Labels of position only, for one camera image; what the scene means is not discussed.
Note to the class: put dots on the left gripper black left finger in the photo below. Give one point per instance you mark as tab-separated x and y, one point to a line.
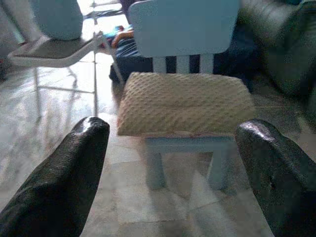
61	172

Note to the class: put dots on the white folding side table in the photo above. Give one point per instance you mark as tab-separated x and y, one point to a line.
49	50

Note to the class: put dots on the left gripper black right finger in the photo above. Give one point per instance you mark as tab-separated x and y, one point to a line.
281	172

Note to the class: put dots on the light blue child chair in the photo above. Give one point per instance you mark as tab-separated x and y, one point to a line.
182	27

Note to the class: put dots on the dark green leather sofa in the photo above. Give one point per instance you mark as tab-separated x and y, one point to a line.
284	49

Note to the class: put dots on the cream dotted pillow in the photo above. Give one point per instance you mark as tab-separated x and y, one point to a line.
182	103

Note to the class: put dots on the dark blue floor mattress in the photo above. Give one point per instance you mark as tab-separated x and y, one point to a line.
130	65

